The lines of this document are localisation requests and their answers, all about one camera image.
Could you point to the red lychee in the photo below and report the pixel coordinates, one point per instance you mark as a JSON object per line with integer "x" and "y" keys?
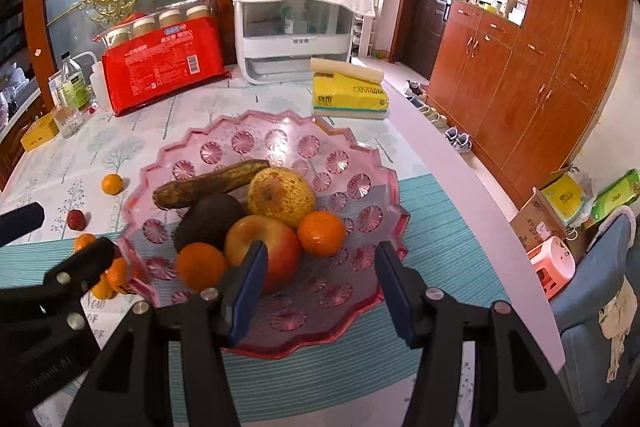
{"x": 76, "y": 219}

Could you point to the white countertop appliance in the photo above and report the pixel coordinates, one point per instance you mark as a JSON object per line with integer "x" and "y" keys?
{"x": 295, "y": 47}

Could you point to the red package of jars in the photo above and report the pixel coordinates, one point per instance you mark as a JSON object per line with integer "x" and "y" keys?
{"x": 165, "y": 62}

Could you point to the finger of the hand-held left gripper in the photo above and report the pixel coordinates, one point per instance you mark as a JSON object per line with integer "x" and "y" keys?
{"x": 22, "y": 219}
{"x": 85, "y": 264}

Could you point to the clear drinking glass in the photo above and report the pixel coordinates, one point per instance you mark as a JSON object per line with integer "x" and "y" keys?
{"x": 68, "y": 122}

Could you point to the dark avocado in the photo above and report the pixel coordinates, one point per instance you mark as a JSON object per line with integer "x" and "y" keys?
{"x": 210, "y": 222}

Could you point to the dark sneaker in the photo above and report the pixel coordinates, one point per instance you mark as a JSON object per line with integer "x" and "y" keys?
{"x": 414, "y": 89}

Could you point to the blue chair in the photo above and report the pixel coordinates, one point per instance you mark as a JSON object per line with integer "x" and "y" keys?
{"x": 590, "y": 317}

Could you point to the light green slipper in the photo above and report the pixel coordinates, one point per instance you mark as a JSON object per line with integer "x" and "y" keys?
{"x": 426, "y": 109}
{"x": 439, "y": 119}

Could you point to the green pack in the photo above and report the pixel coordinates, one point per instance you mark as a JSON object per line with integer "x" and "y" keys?
{"x": 612, "y": 197}

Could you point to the cardboard box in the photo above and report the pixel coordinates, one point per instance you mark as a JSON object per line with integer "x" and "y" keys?
{"x": 530, "y": 219}

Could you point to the overripe brown banana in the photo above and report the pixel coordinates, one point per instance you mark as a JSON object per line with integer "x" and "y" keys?
{"x": 210, "y": 184}

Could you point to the white squeeze bottle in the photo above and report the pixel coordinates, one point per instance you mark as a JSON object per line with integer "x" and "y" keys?
{"x": 101, "y": 87}

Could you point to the small yellowish tangerine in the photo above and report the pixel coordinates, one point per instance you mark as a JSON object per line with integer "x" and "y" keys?
{"x": 102, "y": 290}

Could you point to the wooden wall cabinet unit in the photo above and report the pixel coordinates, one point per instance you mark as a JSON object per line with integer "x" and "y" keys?
{"x": 525, "y": 82}

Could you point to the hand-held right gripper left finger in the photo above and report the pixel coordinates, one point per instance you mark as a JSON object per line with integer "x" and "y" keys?
{"x": 245, "y": 297}

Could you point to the pink plastic stool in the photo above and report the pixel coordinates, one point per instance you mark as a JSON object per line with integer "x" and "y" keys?
{"x": 552, "y": 267}

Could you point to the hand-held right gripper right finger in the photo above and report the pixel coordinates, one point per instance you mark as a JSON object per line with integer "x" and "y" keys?
{"x": 397, "y": 297}

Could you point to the yellow tissue pack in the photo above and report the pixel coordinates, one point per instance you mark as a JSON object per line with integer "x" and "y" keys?
{"x": 350, "y": 94}

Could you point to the red apple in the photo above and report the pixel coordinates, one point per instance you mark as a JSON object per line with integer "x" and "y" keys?
{"x": 282, "y": 257}

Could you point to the teal striped placemat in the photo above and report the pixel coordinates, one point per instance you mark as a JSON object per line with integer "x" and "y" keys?
{"x": 450, "y": 257}

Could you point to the white blue sneaker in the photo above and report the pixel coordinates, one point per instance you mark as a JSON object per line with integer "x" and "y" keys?
{"x": 462, "y": 144}
{"x": 452, "y": 136}

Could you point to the yellow flat box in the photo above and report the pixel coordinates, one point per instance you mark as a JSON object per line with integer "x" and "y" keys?
{"x": 40, "y": 134}

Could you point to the wooden kitchen base cabinet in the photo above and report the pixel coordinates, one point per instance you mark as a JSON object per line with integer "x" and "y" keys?
{"x": 15, "y": 142}

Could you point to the dark entrance door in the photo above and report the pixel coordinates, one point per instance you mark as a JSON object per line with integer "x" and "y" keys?
{"x": 435, "y": 17}

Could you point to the yellow pack in box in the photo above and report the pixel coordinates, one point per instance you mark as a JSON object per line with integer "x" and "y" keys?
{"x": 565, "y": 199}

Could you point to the clear plastic bottle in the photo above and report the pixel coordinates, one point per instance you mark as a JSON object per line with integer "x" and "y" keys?
{"x": 72, "y": 82}

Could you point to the beige cloth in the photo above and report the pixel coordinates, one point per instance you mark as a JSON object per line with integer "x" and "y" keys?
{"x": 617, "y": 327}

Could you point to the pink plastic fruit plate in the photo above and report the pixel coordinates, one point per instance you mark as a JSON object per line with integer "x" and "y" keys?
{"x": 325, "y": 307}

